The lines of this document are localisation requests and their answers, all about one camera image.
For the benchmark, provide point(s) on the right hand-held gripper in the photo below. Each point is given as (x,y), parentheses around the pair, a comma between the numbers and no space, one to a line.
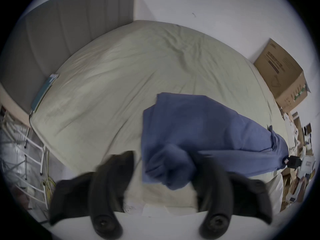
(306,164)

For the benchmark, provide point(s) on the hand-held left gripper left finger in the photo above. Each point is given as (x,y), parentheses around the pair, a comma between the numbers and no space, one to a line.
(105,184)

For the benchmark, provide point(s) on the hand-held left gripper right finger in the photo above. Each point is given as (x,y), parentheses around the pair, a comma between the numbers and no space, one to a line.
(220,189)

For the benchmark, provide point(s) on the dark blue shirt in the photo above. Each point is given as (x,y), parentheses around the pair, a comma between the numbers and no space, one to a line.
(200,129)

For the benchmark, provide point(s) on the white metal rack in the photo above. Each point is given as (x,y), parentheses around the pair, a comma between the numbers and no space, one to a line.
(27,144)

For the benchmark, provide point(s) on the brown cardboard carton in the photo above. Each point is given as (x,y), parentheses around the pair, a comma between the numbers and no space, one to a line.
(282,71)

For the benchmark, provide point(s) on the teal flat packet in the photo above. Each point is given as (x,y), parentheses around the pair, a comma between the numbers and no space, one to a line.
(44,91)

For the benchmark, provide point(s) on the bed with beige sheet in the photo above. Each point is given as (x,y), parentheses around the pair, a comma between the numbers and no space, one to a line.
(125,71)

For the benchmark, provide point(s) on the grey padded headboard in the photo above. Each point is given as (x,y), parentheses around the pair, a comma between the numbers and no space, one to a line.
(62,34)

